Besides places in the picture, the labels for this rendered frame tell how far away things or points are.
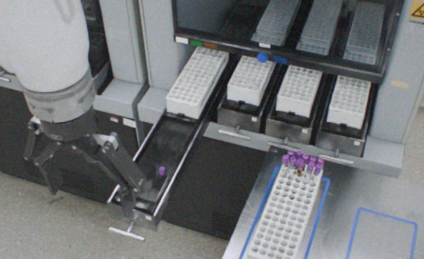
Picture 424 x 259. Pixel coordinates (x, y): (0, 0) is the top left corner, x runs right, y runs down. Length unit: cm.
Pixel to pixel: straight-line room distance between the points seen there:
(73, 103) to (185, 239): 161
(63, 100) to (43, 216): 178
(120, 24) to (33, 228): 110
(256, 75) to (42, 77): 104
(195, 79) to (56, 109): 95
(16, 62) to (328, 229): 88
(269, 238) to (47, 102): 68
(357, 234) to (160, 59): 80
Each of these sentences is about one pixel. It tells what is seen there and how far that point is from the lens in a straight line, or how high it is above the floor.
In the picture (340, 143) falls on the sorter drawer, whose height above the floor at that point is 78.
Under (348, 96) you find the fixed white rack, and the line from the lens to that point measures 156.
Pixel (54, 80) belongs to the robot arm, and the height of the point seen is 148.
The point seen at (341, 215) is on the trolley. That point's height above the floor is 82.
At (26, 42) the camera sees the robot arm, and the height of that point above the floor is 154.
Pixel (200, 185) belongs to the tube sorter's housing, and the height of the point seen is 40.
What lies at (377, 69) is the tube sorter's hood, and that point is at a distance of 144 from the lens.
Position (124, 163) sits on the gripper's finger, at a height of 132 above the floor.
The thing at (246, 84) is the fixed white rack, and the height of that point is 86.
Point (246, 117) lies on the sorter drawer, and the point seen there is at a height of 79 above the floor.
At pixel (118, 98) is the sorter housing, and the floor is 73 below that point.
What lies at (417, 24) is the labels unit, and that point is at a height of 115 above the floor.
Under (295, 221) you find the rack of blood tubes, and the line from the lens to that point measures 121.
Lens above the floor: 187
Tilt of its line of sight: 45 degrees down
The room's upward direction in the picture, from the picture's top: 1 degrees counter-clockwise
